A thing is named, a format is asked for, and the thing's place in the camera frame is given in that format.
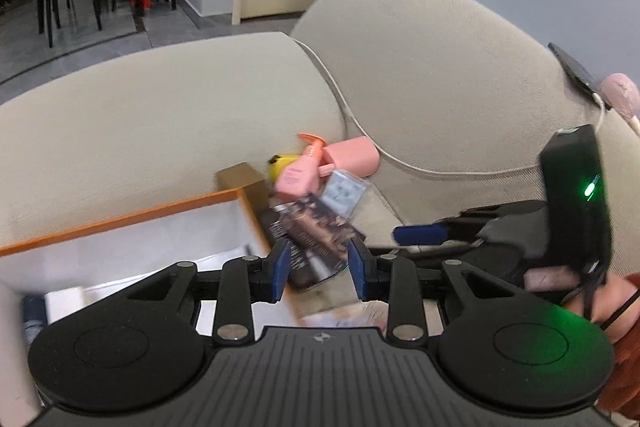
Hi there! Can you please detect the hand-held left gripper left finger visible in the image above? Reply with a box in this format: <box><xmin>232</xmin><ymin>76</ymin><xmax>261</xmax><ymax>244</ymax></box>
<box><xmin>122</xmin><ymin>239</ymin><xmax>292</xmax><ymax>344</ymax></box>

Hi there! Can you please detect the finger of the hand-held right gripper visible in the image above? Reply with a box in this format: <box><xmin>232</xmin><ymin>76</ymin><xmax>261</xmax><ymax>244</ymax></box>
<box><xmin>367</xmin><ymin>243</ymin><xmax>527</xmax><ymax>289</ymax></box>
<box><xmin>392</xmin><ymin>206</ymin><xmax>502</xmax><ymax>248</ymax></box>

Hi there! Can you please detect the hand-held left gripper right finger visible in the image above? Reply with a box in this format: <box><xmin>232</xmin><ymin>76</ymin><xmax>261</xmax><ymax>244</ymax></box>
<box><xmin>347</xmin><ymin>238</ymin><xmax>526</xmax><ymax>344</ymax></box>

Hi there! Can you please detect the dark printed card box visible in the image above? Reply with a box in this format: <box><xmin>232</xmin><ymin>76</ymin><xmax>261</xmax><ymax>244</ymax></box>
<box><xmin>257</xmin><ymin>193</ymin><xmax>368</xmax><ymax>291</ymax></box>

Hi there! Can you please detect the clear plastic box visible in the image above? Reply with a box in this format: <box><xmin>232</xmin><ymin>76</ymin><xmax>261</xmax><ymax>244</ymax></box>
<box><xmin>320</xmin><ymin>168</ymin><xmax>371</xmax><ymax>221</ymax></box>

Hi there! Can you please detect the yellow toy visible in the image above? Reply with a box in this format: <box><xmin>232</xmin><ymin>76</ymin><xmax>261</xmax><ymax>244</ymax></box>
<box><xmin>266</xmin><ymin>153</ymin><xmax>304</xmax><ymax>182</ymax></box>

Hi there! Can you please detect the orange and white storage box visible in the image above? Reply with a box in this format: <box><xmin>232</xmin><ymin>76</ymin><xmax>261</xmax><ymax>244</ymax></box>
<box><xmin>0</xmin><ymin>188</ymin><xmax>307</xmax><ymax>427</ymax></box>

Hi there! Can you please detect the person's right hand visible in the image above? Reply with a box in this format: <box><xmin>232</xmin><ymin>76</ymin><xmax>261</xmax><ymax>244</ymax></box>
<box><xmin>522</xmin><ymin>268</ymin><xmax>640</xmax><ymax>328</ymax></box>

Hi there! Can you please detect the printed paper sheet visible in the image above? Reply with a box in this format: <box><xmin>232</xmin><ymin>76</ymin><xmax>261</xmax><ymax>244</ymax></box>
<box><xmin>300</xmin><ymin>301</ymin><xmax>389</xmax><ymax>334</ymax></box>

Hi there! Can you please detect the pink plush toy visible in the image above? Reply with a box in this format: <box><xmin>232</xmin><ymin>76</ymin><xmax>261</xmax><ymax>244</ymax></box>
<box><xmin>600</xmin><ymin>73</ymin><xmax>640</xmax><ymax>132</ymax></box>

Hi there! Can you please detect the salmon plastic clip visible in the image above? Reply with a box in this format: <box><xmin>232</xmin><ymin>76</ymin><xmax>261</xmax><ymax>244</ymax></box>
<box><xmin>297</xmin><ymin>133</ymin><xmax>329</xmax><ymax>158</ymax></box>

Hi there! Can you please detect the black phone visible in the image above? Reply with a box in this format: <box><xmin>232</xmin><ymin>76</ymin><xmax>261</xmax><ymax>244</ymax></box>
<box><xmin>547</xmin><ymin>42</ymin><xmax>608</xmax><ymax>102</ymax></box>

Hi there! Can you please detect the beige fabric sofa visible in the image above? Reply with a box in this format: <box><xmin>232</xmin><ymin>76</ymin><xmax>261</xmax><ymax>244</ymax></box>
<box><xmin>0</xmin><ymin>0</ymin><xmax>640</xmax><ymax>333</ymax></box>

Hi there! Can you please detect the dark blue packet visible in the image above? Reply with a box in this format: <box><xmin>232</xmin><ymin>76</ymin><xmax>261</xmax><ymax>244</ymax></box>
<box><xmin>22</xmin><ymin>294</ymin><xmax>49</xmax><ymax>339</ymax></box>

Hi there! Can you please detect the white charging cable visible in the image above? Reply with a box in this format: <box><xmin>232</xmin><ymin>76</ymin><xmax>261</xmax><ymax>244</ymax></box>
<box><xmin>292</xmin><ymin>38</ymin><xmax>613</xmax><ymax>178</ymax></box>

